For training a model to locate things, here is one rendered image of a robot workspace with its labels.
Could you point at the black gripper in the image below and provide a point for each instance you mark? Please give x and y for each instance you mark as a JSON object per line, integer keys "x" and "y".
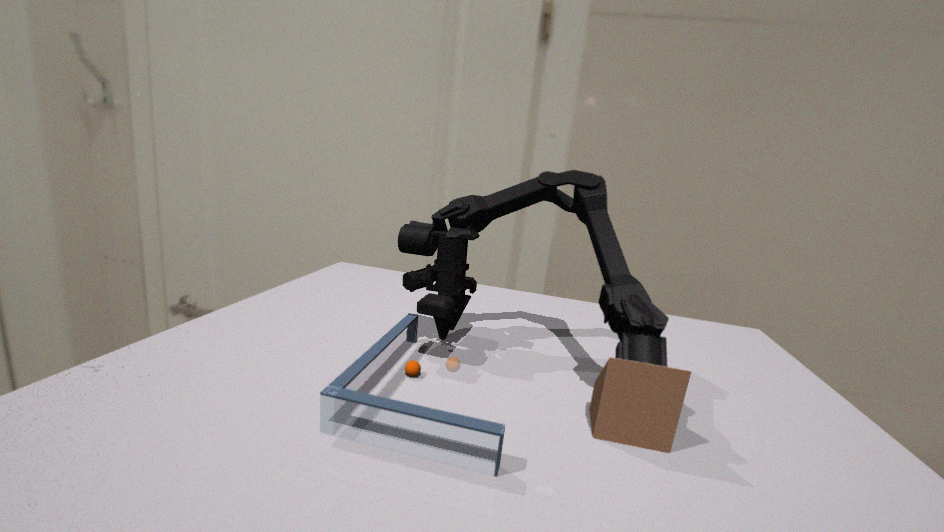
{"x": 448, "y": 305}

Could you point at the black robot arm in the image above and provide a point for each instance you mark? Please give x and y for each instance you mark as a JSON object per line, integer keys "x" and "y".
{"x": 626, "y": 305}

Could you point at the clear l-shaped low wall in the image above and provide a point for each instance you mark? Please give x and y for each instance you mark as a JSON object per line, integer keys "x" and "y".
{"x": 435, "y": 441}

